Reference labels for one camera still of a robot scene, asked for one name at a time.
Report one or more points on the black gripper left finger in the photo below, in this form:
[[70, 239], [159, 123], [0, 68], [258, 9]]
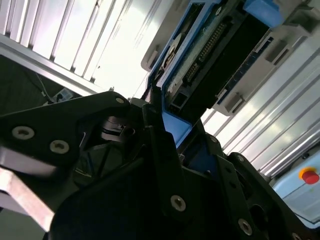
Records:
[[50, 120]]

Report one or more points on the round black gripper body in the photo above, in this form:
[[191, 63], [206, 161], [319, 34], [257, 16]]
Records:
[[120, 205]]

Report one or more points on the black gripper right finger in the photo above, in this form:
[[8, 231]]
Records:
[[235, 200]]

